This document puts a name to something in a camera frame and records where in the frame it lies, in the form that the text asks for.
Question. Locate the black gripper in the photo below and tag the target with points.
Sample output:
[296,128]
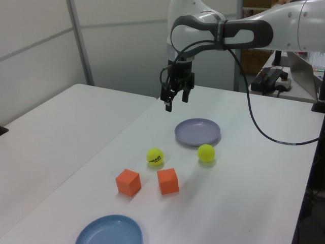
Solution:
[181,78]

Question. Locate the yellow tennis ball with print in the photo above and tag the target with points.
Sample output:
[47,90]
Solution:
[155,153]

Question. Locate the plain yellow tennis ball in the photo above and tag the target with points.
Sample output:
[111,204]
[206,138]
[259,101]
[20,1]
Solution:
[206,153]

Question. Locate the orange cube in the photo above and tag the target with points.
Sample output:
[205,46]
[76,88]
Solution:
[167,181]
[128,183]

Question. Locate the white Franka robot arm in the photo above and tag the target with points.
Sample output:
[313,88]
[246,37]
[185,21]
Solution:
[292,25]

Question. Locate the purple plate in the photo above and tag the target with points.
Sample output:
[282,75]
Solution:
[195,132]

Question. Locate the cardboard box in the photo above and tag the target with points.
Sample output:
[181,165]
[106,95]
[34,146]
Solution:
[256,62]

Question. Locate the black power box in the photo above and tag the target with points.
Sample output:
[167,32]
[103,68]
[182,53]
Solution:
[264,80]

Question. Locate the white emergency stop box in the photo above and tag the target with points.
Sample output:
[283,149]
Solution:
[284,82]

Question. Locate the black stand clamp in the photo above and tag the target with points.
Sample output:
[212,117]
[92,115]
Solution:
[320,101]

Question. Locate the blue plate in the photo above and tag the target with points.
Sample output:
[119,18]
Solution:
[109,231]

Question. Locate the black table clamp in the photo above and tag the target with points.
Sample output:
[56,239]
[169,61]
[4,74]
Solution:
[3,130]

